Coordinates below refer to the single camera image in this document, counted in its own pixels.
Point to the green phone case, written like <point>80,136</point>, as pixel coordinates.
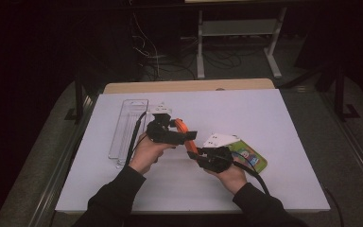
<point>252,157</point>

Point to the orange phone case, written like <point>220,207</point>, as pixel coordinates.
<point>186,135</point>

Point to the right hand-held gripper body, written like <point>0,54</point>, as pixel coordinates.
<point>217,159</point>

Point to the person's right hand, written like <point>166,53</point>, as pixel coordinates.
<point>234,179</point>

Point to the clear plastic tray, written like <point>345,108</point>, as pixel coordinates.
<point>126,126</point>

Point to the white metal desk frame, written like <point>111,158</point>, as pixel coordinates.
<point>239,28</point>

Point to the black metal stand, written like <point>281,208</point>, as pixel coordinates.
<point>340,94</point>
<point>78,101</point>

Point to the white table board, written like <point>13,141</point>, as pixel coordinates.
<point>280,126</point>

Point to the person's left hand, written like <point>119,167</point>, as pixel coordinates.
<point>145,154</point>

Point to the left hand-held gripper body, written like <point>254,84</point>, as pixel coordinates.
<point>162,134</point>

